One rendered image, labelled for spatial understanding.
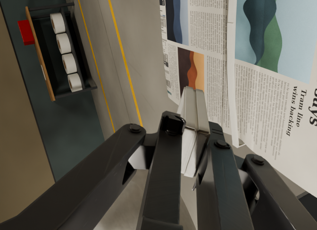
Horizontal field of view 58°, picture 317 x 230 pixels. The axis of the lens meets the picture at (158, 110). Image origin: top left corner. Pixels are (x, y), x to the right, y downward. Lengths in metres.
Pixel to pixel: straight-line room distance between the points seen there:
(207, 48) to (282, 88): 0.12
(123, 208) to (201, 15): 0.31
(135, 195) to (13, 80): 6.28
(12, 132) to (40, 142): 0.58
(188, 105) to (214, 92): 0.22
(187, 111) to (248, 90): 0.18
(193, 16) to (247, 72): 0.11
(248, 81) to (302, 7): 0.10
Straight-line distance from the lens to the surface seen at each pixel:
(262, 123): 0.34
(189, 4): 0.41
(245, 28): 0.33
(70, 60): 6.13
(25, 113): 6.68
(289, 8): 0.29
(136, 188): 0.49
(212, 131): 0.17
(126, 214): 0.47
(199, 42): 0.40
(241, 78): 0.35
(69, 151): 6.80
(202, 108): 0.18
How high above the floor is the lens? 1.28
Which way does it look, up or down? 23 degrees down
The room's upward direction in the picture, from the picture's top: 107 degrees counter-clockwise
